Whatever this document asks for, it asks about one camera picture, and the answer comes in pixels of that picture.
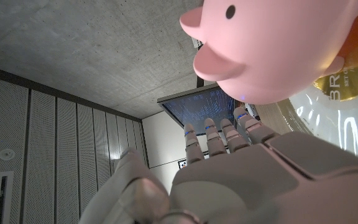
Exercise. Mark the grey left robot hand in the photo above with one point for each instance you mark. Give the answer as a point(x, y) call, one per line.
point(247, 186)

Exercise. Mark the pink plastic piggy bank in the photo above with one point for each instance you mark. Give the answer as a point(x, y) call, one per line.
point(275, 49)

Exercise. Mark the white whiteboard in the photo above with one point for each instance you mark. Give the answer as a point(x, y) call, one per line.
point(182, 164)

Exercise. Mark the black computer monitor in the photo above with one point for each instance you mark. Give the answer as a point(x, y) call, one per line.
point(197, 110)

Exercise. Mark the round white ceiling sensor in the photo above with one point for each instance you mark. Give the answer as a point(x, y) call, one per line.
point(6, 154)

